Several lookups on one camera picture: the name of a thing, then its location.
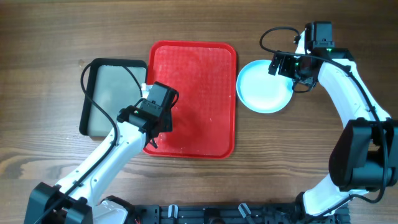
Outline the light blue plate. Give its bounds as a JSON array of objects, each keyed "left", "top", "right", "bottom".
[{"left": 236, "top": 60, "right": 293, "bottom": 114}]

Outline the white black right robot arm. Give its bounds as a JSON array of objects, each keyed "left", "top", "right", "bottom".
[{"left": 269, "top": 48, "right": 397, "bottom": 223}]

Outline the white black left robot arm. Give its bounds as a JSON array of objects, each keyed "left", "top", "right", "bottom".
[{"left": 24, "top": 101, "right": 172, "bottom": 223}]

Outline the red plastic tray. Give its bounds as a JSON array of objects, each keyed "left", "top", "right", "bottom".
[{"left": 144, "top": 40, "right": 237, "bottom": 159}]

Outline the black water tray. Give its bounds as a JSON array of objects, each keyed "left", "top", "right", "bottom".
[{"left": 79, "top": 58, "right": 147, "bottom": 137}]

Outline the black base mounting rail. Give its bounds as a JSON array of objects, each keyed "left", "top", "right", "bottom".
[{"left": 102, "top": 195, "right": 351, "bottom": 224}]

